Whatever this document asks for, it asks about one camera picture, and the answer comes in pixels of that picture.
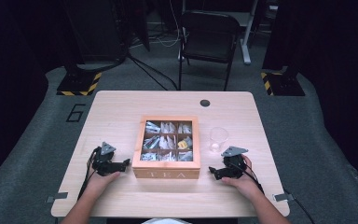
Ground pile of silver green tea packets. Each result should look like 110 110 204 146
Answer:
144 120 161 161

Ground yellow black striped stand base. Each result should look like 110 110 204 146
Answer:
56 70 103 97
260 71 306 97

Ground dark curtain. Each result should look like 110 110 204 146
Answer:
301 0 358 206
0 0 66 192

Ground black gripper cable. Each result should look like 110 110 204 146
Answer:
76 147 103 201
236 161 317 224

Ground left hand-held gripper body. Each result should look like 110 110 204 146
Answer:
91 141 124 177

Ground pile of white paper tea packets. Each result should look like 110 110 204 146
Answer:
160 121 178 149

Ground white desk leg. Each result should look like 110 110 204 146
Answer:
240 0 259 65

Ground white brown print tea packet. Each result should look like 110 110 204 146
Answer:
160 150 178 161

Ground black floor cable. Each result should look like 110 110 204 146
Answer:
127 50 179 91

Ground white floor cable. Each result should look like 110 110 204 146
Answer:
159 0 186 49

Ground black stand post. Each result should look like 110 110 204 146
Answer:
262 0 306 76
62 0 129 73

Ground clear glass cup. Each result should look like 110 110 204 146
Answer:
209 126 230 153

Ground person's left hand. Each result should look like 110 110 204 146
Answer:
83 171 121 200

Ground person's white clothing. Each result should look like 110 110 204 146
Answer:
141 217 194 224

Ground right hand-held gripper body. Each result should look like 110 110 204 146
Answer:
221 146 249 180

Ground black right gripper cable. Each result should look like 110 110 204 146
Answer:
236 161 317 224

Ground black folding chair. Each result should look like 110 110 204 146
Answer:
177 10 242 91

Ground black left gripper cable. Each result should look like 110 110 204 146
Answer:
76 147 103 201

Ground wooden tea box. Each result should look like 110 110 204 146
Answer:
131 115 201 180

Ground person's right hand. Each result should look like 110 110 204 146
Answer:
222 154 264 200

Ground grey tape piece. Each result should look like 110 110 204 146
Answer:
272 192 296 203
46 191 69 204

